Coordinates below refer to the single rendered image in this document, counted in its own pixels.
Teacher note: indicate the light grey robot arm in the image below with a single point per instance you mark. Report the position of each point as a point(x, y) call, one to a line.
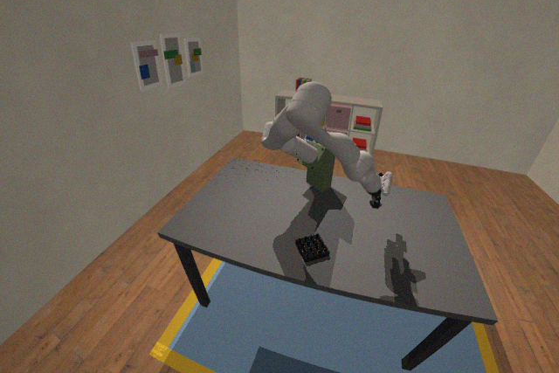
point(305, 113)

